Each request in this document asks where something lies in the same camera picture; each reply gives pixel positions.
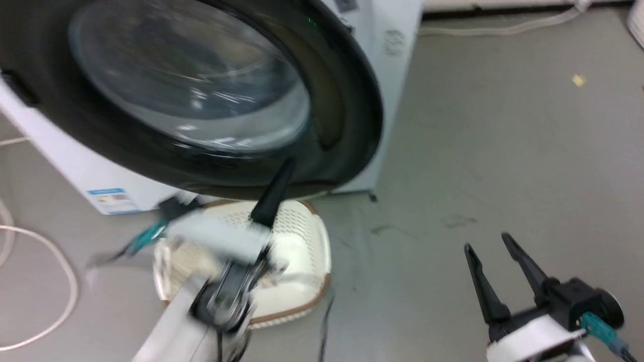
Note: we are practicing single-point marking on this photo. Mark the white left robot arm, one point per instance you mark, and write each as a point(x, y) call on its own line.
point(176, 327)

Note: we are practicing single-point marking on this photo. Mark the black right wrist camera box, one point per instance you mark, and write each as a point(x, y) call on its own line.
point(578, 304)

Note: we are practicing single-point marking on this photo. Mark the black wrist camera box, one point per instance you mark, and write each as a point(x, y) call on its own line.
point(578, 304)
point(176, 207)

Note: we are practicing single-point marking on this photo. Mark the white round-edged object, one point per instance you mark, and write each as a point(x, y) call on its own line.
point(638, 25)

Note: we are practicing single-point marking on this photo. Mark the round black glass washer door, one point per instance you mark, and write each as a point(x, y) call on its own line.
point(201, 75)

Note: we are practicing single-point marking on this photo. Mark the small yellow paper scrap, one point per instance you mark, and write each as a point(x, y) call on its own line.
point(578, 80)

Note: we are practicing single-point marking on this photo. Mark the white front-load washing machine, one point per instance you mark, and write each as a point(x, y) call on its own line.
point(387, 75)

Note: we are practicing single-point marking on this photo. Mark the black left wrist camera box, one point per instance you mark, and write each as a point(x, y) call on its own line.
point(176, 207)

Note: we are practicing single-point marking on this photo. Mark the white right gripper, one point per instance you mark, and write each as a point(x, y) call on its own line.
point(528, 337)

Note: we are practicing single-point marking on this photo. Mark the blue energy label sticker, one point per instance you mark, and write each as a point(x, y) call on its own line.
point(113, 201)

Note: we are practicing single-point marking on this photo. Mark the cream laundry basket brown rim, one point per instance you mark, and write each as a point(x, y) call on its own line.
point(302, 261)

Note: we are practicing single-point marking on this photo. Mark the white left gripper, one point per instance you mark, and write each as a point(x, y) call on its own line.
point(221, 236)

